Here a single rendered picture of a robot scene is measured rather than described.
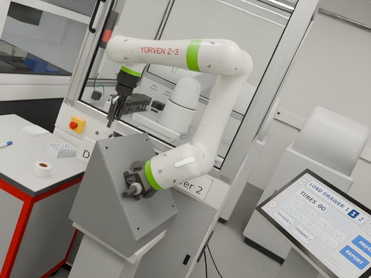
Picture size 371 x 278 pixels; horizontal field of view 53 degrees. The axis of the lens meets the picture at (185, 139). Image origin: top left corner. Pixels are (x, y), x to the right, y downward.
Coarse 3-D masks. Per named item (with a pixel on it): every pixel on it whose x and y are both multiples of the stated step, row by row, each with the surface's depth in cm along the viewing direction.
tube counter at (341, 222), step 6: (324, 204) 152; (318, 210) 151; (324, 210) 150; (330, 210) 149; (330, 216) 147; (336, 216) 146; (342, 216) 145; (336, 222) 144; (342, 222) 143; (348, 222) 142; (342, 228) 141; (348, 228) 140; (354, 228) 139
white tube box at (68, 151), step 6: (48, 144) 182; (54, 144) 185; (66, 144) 191; (48, 150) 182; (54, 150) 180; (66, 150) 184; (72, 150) 186; (54, 156) 180; (60, 156) 181; (66, 156) 184; (72, 156) 188
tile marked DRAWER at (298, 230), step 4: (300, 224) 149; (296, 228) 149; (300, 228) 148; (304, 228) 147; (292, 232) 148; (296, 232) 147; (300, 232) 147; (304, 232) 146; (308, 232) 145; (296, 236) 146; (300, 236) 145; (304, 236) 145; (308, 236) 144; (312, 236) 144; (304, 240) 143; (308, 240) 143; (312, 240) 142
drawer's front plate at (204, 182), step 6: (192, 180) 188; (198, 180) 187; (204, 180) 186; (210, 180) 186; (180, 186) 190; (192, 186) 188; (204, 186) 187; (192, 192) 189; (198, 192) 188; (204, 192) 187; (204, 198) 188
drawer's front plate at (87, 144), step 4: (84, 140) 172; (88, 140) 171; (92, 140) 172; (84, 144) 172; (88, 144) 171; (92, 144) 171; (80, 148) 173; (84, 148) 172; (88, 148) 172; (92, 148) 171; (80, 152) 173; (80, 156) 174; (84, 156) 173; (84, 160) 173; (88, 160) 173
